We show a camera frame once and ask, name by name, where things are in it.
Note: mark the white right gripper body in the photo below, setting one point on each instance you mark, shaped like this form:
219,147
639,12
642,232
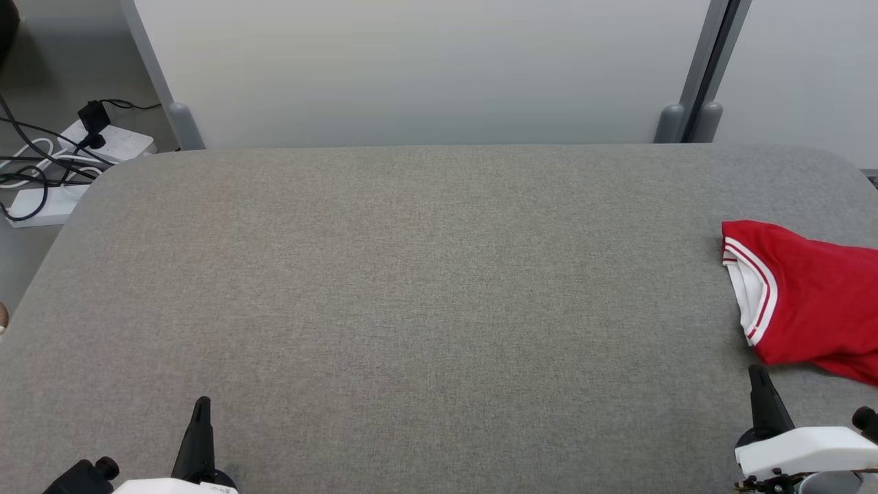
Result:
809,449

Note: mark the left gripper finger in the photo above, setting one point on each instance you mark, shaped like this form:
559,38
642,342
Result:
199,446

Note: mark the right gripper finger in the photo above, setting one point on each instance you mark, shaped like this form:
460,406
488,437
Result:
767,408

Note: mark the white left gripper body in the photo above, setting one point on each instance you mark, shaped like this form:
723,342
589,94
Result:
171,488

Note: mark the red white-trimmed jersey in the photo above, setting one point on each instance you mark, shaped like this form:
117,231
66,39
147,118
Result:
816,302

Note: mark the beige shoe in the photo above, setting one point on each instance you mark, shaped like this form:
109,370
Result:
3,319

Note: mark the white power strip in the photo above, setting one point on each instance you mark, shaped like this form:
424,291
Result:
34,204
123,143

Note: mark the black power adapter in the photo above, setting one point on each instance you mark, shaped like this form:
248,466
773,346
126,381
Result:
94,120

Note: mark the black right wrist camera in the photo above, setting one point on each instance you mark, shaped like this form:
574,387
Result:
868,422

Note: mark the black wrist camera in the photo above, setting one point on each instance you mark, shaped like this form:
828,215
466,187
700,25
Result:
75,479
868,422

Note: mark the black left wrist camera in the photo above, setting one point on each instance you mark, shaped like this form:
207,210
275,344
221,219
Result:
75,479

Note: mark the dark grey partition post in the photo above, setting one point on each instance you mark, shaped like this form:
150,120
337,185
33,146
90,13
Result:
720,75

